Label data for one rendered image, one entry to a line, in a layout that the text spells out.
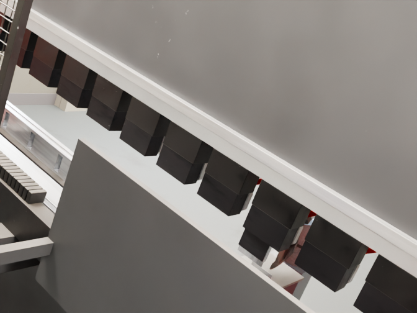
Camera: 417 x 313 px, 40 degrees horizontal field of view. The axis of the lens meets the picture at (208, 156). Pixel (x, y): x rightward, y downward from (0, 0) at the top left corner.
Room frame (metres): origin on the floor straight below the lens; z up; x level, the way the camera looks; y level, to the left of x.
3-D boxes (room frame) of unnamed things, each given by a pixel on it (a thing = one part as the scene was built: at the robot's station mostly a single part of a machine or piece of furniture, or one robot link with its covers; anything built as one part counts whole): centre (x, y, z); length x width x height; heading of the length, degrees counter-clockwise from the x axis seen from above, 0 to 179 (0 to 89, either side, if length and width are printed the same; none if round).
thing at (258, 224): (1.60, -0.26, 1.26); 0.15 x 0.09 x 0.17; 56
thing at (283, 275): (1.74, -0.32, 1.00); 0.26 x 0.18 x 0.01; 146
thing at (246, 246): (1.61, -0.24, 1.13); 0.10 x 0.02 x 0.10; 56
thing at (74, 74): (2.16, 0.58, 1.26); 0.15 x 0.09 x 0.17; 56
